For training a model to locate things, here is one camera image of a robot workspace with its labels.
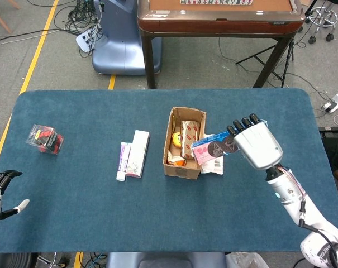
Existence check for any row of face-up mahjong tiles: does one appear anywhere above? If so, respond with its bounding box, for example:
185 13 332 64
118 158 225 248
180 0 254 6

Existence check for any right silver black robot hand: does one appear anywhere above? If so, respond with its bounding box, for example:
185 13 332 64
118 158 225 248
226 112 284 170

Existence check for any black frame furniture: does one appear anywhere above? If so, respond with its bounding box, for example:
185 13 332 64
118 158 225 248
317 126 338 182

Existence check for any white chair with wooden legs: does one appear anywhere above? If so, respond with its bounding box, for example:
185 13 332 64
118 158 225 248
0 0 21 35

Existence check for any black stool with chrome base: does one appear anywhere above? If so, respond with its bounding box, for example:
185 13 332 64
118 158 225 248
304 0 338 45

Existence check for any white power strip with cables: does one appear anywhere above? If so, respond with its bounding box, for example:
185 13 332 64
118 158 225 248
75 31 96 53

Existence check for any clear box with red toy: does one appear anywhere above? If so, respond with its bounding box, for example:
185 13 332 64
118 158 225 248
25 123 65 155

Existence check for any white red printed snack packet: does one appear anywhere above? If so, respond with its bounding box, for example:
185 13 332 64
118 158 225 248
180 119 201 160

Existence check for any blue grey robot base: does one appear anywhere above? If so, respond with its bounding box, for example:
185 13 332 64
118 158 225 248
91 0 163 76

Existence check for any floral white toothpaste carton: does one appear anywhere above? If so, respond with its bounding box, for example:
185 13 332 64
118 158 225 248
125 130 151 179

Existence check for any black floor cable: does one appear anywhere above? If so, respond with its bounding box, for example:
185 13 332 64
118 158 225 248
0 27 60 45

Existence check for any blue cookie packet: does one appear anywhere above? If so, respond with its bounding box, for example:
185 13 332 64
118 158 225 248
191 131 240 166

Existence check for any cardboard box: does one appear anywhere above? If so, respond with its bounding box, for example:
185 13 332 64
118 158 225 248
163 107 207 180

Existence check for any purple white toothpaste tube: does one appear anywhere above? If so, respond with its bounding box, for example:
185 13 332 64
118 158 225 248
116 141 132 182

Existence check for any white black power strip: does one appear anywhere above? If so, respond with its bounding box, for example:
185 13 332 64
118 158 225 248
321 93 338 113

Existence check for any black tripod stand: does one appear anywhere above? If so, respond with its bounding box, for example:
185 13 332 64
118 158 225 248
235 41 296 89

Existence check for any yellow snack bag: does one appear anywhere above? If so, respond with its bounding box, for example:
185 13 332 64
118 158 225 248
171 131 184 149

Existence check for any grey blue robot torso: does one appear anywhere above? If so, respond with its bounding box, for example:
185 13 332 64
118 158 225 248
105 251 228 268

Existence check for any white crinkled snack bag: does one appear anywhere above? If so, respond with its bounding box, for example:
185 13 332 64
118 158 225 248
199 155 225 176

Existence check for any brown mahjong table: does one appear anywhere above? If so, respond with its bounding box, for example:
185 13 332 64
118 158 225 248
136 0 305 90

